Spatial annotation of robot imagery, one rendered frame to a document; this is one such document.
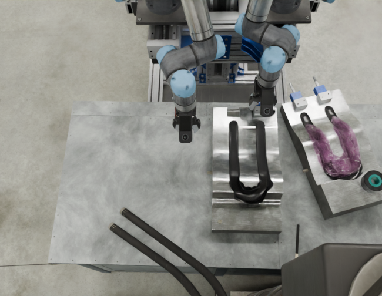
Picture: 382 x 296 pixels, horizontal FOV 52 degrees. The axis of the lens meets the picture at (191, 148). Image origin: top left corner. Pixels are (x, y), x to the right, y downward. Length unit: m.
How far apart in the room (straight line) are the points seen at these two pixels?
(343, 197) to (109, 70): 1.88
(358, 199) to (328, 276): 1.24
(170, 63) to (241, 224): 0.65
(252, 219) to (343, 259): 1.18
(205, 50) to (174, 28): 0.45
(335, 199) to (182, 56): 0.76
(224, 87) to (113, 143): 0.99
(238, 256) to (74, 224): 0.65
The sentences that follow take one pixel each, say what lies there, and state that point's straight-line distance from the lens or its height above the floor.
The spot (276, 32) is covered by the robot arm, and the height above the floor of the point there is 1.24.
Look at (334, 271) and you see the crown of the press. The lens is 0.36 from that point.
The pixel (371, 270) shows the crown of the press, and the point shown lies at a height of 2.01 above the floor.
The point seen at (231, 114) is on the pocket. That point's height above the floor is 0.86.
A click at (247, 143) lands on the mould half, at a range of 1.59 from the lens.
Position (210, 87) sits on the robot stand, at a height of 0.21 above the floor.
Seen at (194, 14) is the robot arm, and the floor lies 1.38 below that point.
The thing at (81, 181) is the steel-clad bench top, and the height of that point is 0.80.
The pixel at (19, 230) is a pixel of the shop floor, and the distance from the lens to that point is 2.62.
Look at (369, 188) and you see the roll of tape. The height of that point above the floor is 0.94.
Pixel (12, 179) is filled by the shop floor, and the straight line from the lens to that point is 2.73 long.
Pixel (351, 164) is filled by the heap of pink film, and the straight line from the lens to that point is 1.63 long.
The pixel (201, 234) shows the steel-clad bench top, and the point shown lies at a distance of 1.56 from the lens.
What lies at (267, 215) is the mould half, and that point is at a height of 0.86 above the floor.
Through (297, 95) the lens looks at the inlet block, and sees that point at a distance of 1.74.
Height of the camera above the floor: 2.34
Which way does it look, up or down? 68 degrees down
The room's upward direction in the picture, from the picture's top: 5 degrees counter-clockwise
